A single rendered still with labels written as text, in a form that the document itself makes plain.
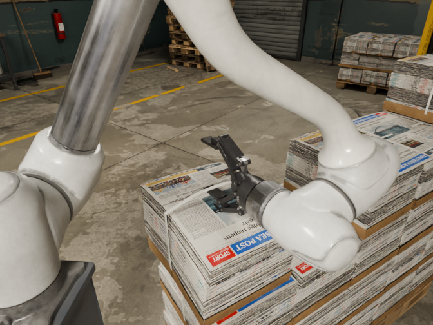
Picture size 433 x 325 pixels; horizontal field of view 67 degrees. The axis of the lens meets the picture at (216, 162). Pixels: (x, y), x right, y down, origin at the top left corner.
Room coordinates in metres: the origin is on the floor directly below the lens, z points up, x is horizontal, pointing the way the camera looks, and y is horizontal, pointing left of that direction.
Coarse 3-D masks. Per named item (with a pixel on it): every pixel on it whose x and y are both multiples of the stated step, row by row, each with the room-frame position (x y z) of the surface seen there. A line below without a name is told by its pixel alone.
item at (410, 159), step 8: (304, 136) 1.14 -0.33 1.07; (312, 136) 1.14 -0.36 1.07; (320, 136) 1.14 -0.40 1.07; (368, 136) 1.14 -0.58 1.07; (304, 144) 1.07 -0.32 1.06; (312, 144) 1.06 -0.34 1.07; (320, 144) 1.06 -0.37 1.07; (400, 152) 1.00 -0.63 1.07; (408, 152) 1.00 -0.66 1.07; (416, 152) 1.00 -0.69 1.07; (408, 160) 0.94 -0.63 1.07; (416, 160) 0.95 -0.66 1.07; (424, 160) 0.95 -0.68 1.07; (400, 168) 0.89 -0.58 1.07; (408, 168) 0.89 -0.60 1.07
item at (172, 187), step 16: (176, 176) 0.85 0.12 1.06; (192, 176) 0.85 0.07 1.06; (208, 176) 0.84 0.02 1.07; (224, 176) 0.84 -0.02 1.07; (144, 192) 0.79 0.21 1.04; (160, 192) 0.75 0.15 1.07; (176, 192) 0.75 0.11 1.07; (192, 192) 0.74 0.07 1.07; (144, 208) 0.80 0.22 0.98; (160, 208) 0.69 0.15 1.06; (160, 224) 0.70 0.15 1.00; (160, 240) 0.69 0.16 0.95
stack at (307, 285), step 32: (416, 224) 1.04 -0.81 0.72; (384, 256) 0.93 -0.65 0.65; (416, 256) 1.10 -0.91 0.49; (288, 288) 0.64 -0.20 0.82; (320, 288) 0.73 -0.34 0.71; (352, 288) 0.83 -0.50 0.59; (192, 320) 0.62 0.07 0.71; (224, 320) 0.53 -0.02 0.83; (256, 320) 0.58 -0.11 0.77; (288, 320) 0.66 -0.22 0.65; (320, 320) 0.74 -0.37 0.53; (352, 320) 0.87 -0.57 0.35; (384, 320) 1.05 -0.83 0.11
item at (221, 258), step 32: (192, 224) 0.61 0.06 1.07; (224, 224) 0.61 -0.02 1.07; (256, 224) 0.62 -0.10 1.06; (192, 256) 0.55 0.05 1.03; (224, 256) 0.52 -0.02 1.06; (256, 256) 0.55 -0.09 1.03; (288, 256) 0.63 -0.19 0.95; (192, 288) 0.54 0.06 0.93; (224, 288) 0.52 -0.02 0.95; (256, 288) 0.59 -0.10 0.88
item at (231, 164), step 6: (216, 144) 0.68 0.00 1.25; (222, 150) 0.66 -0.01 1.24; (222, 156) 0.66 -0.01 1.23; (228, 156) 0.65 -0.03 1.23; (228, 162) 0.64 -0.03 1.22; (234, 162) 0.64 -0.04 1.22; (234, 168) 0.63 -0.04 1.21; (240, 168) 0.64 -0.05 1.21; (234, 174) 0.62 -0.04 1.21; (234, 180) 0.61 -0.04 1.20
